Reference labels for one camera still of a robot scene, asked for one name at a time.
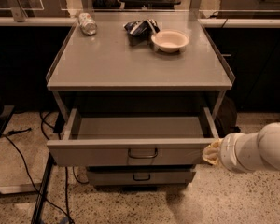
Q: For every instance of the grey drawer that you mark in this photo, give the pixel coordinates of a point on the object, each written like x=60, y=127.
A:
x=140, y=175
x=134, y=141

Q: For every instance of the white bowl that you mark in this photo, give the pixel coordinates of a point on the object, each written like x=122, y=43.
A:
x=170, y=41

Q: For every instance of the grey metal cabinet table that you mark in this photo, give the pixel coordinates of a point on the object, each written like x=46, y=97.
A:
x=106, y=61

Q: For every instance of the black backpack behind cabinet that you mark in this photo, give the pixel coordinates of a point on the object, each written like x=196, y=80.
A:
x=226, y=118

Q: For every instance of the grey lower drawer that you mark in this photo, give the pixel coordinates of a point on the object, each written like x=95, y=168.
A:
x=140, y=175

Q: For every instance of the foam gripper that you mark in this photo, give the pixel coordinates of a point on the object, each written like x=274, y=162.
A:
x=226, y=153

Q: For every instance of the black table leg frame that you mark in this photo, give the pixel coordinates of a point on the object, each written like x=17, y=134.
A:
x=40, y=200

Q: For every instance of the crumpled blue chip bag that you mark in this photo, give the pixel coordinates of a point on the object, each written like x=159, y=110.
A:
x=137, y=28

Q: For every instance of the silver soda can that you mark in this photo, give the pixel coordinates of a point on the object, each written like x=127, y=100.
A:
x=87, y=24

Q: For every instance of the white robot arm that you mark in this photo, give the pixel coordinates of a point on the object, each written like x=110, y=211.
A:
x=247, y=153

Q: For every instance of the grey top drawer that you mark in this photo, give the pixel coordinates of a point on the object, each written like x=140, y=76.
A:
x=134, y=141

